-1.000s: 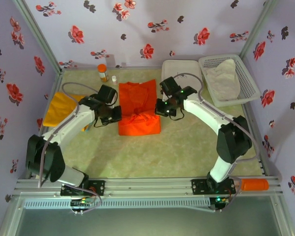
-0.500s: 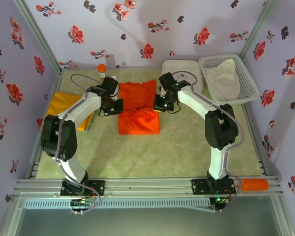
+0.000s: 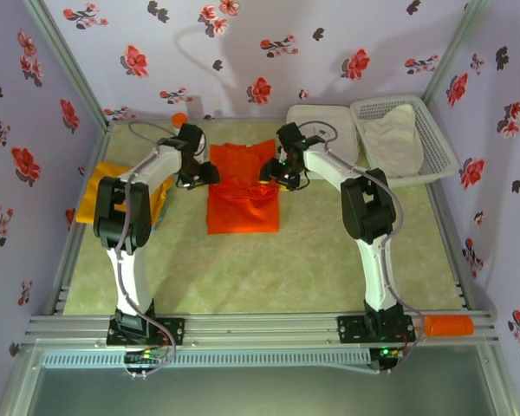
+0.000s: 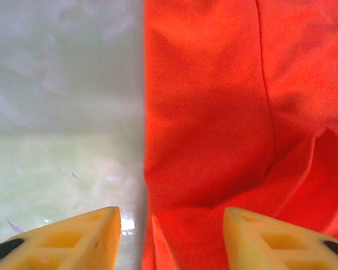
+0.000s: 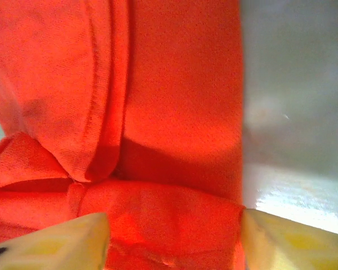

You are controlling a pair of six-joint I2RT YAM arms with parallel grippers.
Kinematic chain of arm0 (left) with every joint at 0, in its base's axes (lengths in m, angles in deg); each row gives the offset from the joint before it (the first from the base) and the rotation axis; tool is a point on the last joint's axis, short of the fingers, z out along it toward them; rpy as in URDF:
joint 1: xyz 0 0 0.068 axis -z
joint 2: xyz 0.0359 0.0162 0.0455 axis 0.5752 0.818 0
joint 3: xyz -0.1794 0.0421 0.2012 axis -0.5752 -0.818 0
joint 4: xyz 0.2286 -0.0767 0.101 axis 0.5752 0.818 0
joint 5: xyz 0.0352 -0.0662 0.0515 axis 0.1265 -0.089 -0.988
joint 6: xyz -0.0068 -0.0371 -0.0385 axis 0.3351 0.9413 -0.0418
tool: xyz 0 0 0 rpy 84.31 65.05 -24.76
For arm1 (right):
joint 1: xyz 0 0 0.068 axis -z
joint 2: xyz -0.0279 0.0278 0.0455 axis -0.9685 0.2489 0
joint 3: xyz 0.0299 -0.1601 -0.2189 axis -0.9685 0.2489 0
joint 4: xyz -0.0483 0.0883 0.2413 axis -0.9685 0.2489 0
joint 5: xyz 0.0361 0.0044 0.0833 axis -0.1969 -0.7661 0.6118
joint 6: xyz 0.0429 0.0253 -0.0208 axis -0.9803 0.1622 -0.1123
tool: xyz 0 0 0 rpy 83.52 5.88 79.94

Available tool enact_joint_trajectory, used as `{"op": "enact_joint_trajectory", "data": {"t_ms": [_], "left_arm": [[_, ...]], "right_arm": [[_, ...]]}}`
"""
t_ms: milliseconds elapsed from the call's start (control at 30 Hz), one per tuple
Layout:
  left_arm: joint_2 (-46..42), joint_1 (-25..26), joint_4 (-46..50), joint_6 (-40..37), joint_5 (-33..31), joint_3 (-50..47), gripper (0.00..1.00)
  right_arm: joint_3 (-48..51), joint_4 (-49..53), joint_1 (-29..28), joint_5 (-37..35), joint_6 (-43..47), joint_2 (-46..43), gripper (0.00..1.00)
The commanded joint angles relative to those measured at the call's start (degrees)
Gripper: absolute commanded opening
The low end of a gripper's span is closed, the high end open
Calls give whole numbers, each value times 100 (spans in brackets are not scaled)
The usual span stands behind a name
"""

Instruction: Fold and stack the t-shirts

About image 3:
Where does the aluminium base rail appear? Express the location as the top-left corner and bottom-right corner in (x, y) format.
(25, 309), (500, 348)

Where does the green circuit board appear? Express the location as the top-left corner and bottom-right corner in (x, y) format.
(127, 351), (164, 365)

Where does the white cloth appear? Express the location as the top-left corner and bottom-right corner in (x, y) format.
(363, 103), (426, 179)

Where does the white lidded plastic box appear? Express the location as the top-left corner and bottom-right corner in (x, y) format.
(285, 105), (361, 165)

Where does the black controller box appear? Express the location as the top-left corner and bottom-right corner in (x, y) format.
(371, 345), (403, 374)

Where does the white perforated plastic basket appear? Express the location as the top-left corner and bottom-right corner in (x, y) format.
(349, 95), (461, 190)

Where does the orange cylinder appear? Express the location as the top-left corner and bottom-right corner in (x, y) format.
(423, 315), (475, 338)

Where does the left arm grey cable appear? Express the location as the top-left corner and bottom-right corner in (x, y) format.
(114, 120), (178, 380)

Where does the white slotted cable duct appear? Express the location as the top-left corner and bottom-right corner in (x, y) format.
(41, 346), (370, 370)

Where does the aluminium frame post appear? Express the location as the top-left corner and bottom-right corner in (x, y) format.
(421, 0), (490, 104)
(21, 0), (113, 127)

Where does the orange t-shirt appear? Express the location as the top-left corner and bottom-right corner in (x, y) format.
(205, 139), (283, 237)

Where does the yellow t-shirt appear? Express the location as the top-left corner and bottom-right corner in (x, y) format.
(75, 162), (176, 229)

